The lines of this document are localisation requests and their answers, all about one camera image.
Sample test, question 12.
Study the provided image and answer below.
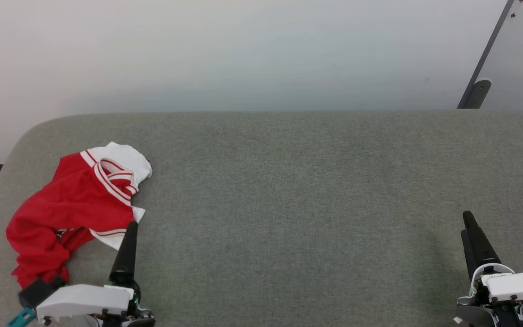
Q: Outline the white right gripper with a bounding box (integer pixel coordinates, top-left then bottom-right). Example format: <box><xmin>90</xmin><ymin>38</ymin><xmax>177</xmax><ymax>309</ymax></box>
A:
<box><xmin>460</xmin><ymin>211</ymin><xmax>523</xmax><ymax>327</ymax></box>

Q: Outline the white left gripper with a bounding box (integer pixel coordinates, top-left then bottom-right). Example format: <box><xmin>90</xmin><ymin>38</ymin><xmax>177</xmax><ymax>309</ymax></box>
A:
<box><xmin>37</xmin><ymin>221</ymin><xmax>155</xmax><ymax>327</ymax></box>

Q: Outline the red white basketball jersey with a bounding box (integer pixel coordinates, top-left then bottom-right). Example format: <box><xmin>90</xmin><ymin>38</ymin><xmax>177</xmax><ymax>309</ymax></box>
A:
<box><xmin>6</xmin><ymin>142</ymin><xmax>153</xmax><ymax>289</ymax></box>

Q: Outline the dark metal stand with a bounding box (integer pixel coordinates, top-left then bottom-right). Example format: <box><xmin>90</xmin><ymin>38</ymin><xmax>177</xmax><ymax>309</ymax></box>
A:
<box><xmin>457</xmin><ymin>0</ymin><xmax>516</xmax><ymax>109</ymax></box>

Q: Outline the grey fabric sofa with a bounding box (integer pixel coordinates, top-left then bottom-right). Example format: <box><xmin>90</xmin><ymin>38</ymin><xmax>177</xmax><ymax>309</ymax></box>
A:
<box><xmin>0</xmin><ymin>110</ymin><xmax>523</xmax><ymax>327</ymax></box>

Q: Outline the white right gripper cable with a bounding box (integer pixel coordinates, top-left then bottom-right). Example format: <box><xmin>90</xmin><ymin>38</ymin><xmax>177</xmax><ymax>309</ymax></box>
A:
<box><xmin>470</xmin><ymin>263</ymin><xmax>515</xmax><ymax>296</ymax></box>

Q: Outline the teal left camera connector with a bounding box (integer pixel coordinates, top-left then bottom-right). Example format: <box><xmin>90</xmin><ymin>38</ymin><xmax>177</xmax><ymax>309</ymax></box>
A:
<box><xmin>7</xmin><ymin>307</ymin><xmax>36</xmax><ymax>327</ymax></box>

